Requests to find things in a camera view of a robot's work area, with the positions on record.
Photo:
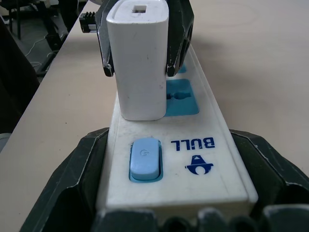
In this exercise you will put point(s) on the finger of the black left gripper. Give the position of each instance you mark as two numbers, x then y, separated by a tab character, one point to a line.
181	26
103	41

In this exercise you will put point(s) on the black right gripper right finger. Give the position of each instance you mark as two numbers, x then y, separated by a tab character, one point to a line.
272	178

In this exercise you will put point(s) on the dark chair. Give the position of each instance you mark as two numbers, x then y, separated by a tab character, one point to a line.
14	84

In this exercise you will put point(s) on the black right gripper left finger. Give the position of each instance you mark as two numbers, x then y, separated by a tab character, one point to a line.
72	183

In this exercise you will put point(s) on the black table leg frame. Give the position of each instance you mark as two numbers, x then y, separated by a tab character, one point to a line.
54	31

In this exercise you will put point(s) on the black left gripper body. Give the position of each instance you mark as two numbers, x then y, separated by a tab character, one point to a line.
87	23

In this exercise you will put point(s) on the grey round object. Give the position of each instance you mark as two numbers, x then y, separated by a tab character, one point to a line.
3	142

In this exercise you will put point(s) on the white power strip blue sockets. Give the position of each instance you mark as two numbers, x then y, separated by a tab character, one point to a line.
193	174

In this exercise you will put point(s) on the white charger block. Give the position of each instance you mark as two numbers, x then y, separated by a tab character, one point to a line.
137	72

